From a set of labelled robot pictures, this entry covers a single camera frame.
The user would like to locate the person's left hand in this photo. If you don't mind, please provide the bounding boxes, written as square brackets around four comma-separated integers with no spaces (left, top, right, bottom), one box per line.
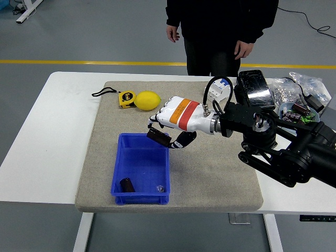
[234,40,255,60]

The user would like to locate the yellow lemon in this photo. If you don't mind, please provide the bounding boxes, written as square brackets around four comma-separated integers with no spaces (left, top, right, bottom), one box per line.
[134,90,161,111]

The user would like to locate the black glossy device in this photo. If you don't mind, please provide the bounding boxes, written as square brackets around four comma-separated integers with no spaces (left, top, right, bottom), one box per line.
[234,69,276,109]

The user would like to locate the person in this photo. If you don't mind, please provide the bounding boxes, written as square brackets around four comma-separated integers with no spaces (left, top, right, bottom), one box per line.
[165,0,279,77]

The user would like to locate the blue plastic box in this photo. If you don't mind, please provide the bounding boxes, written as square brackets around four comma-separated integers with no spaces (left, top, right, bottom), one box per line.
[110,132,171,205]

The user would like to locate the white background table frame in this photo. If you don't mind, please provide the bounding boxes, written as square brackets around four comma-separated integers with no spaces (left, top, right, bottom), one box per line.
[15,0,44,25]

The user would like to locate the light blue bowl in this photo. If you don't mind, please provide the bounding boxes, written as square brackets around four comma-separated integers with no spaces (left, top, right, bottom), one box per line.
[278,101,321,124]

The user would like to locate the grey-brown table mat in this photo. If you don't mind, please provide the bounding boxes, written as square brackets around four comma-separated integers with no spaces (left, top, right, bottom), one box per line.
[74,80,264,214]

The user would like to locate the black background cables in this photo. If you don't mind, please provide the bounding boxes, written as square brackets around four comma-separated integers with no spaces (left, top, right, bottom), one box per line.
[9,0,27,15]

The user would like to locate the metal bracket under table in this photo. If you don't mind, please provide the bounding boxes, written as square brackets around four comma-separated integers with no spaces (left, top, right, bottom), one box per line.
[227,213,251,225]

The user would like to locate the clear bag of blue parts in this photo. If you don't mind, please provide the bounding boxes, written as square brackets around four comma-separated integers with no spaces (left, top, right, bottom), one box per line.
[288,71,331,106]

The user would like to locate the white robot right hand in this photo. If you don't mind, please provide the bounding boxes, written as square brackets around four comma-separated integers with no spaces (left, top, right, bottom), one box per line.
[147,96,219,150]

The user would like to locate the white circuit breaker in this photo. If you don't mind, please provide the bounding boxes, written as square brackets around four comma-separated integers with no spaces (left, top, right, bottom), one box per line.
[204,76,234,103]

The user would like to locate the black table control panel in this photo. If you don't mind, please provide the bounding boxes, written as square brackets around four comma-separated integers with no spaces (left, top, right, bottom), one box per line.
[299,214,336,223]

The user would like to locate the black floor cable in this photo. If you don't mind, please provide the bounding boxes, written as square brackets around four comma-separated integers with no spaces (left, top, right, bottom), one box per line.
[277,6,336,40]

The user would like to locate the yellow tape measure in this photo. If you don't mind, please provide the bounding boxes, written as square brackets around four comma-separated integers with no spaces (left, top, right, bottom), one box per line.
[91,88,137,110]

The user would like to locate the person's right hand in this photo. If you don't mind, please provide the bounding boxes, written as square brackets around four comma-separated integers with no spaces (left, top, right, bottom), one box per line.
[166,25,181,43]

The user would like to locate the clear bag of washers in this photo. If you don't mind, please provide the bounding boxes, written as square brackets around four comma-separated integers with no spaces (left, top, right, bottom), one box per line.
[267,77,302,109]

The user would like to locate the white table leg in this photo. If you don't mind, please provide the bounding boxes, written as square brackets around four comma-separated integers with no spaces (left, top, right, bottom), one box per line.
[263,214,284,252]
[72,212,95,252]

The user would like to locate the black power adapter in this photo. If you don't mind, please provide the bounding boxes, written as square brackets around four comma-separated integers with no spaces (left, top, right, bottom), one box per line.
[306,94,325,113]

